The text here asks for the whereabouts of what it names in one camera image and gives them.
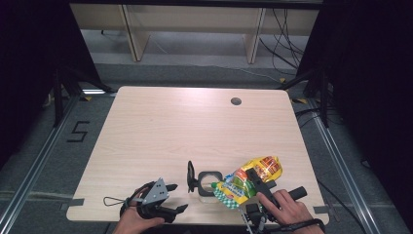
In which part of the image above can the aluminium floor rail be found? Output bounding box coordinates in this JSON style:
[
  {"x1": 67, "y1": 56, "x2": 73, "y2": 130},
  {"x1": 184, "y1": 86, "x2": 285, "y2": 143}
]
[
  {"x1": 306, "y1": 97, "x2": 382, "y2": 234},
  {"x1": 0, "y1": 94, "x2": 82, "y2": 234}
]

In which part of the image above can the thin white cable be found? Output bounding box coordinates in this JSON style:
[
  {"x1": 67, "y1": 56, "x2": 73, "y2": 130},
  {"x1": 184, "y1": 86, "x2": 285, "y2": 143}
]
[{"x1": 150, "y1": 32, "x2": 282, "y2": 83}]

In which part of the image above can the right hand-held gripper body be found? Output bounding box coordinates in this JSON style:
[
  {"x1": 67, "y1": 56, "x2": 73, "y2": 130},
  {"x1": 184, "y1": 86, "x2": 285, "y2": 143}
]
[{"x1": 239, "y1": 185, "x2": 308, "y2": 234}]

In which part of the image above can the person's right hand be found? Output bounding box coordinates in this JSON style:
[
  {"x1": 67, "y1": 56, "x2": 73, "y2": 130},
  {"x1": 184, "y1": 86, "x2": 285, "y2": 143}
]
[{"x1": 256, "y1": 188, "x2": 316, "y2": 230}]

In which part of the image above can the black tripod stand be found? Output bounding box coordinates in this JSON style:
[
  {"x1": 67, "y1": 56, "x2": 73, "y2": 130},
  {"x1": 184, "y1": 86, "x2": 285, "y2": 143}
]
[
  {"x1": 276, "y1": 68, "x2": 331, "y2": 129},
  {"x1": 52, "y1": 63, "x2": 117, "y2": 129}
]

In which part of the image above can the black curtain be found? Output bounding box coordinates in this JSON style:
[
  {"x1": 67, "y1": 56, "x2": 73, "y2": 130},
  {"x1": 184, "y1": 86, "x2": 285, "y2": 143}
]
[
  {"x1": 0, "y1": 0, "x2": 102, "y2": 170},
  {"x1": 295, "y1": 0, "x2": 413, "y2": 225}
]

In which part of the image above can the person's left hand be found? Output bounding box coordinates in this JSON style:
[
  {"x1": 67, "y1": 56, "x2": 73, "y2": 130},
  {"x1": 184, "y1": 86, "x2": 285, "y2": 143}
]
[{"x1": 112, "y1": 187, "x2": 166, "y2": 234}]

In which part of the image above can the black floor cable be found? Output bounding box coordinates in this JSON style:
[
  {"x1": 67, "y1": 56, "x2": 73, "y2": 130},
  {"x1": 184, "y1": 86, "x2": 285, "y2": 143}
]
[{"x1": 316, "y1": 179, "x2": 369, "y2": 234}]

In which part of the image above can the light wooden shelf unit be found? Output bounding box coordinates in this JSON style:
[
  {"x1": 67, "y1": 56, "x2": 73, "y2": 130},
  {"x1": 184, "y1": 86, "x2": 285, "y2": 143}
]
[{"x1": 69, "y1": 3, "x2": 320, "y2": 64}]

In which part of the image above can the bundle of black cables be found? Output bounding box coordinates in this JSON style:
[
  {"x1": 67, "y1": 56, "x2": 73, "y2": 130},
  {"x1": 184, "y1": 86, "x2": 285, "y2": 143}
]
[{"x1": 258, "y1": 8, "x2": 310, "y2": 77}]

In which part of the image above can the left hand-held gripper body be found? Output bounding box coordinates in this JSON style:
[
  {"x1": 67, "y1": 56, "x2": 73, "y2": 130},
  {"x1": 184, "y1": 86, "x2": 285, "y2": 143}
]
[{"x1": 135, "y1": 177, "x2": 173, "y2": 222}]

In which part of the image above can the black wrist strap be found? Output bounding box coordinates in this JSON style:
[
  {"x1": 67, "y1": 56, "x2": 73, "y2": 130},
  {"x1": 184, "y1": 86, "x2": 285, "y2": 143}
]
[
  {"x1": 119, "y1": 180, "x2": 155, "y2": 218},
  {"x1": 266, "y1": 217, "x2": 326, "y2": 234}
]

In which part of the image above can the yellow refill pouch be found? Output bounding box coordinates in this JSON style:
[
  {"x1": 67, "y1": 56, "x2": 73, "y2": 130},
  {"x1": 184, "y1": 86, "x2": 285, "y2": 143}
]
[{"x1": 210, "y1": 155, "x2": 283, "y2": 211}]

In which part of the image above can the grey cord loop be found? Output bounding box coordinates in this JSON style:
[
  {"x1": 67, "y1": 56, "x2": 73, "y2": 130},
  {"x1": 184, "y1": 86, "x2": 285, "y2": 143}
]
[{"x1": 102, "y1": 196, "x2": 131, "y2": 208}]

